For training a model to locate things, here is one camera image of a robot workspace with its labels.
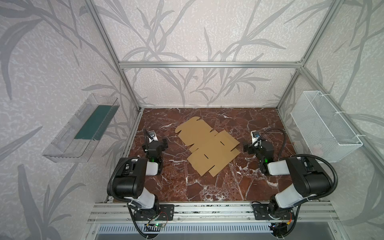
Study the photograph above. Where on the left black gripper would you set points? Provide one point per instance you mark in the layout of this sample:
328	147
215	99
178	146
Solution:
154	144

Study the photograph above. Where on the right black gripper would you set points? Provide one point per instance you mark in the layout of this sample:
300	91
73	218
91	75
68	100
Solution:
256	147

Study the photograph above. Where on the brown cardboard box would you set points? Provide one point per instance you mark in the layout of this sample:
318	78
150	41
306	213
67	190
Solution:
211	151

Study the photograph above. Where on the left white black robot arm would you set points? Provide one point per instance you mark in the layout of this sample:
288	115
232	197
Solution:
127	183

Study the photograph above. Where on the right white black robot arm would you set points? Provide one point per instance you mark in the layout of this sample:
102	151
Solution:
312	178

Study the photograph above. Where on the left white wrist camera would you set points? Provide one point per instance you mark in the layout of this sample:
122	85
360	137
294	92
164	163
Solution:
152	136

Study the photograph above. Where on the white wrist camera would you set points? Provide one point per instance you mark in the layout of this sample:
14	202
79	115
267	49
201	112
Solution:
152	136
255	137

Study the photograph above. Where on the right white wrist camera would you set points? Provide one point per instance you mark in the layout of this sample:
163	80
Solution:
255	137

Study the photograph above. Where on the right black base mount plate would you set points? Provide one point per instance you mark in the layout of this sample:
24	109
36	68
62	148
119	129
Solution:
271	211

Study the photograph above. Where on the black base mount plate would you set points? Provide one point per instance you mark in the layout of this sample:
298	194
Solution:
161	212
271	211

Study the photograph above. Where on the white wire mesh basket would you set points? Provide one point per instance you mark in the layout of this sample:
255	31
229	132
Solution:
323	128

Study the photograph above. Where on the clear plastic wall bin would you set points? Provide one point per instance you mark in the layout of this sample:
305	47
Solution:
79	138

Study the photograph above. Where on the aluminium cage frame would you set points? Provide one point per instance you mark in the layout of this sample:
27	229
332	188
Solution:
299	66

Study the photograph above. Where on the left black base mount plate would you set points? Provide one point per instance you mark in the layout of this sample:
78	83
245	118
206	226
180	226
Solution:
161	212

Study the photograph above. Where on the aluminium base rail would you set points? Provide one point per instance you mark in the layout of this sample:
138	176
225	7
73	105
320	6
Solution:
212	212

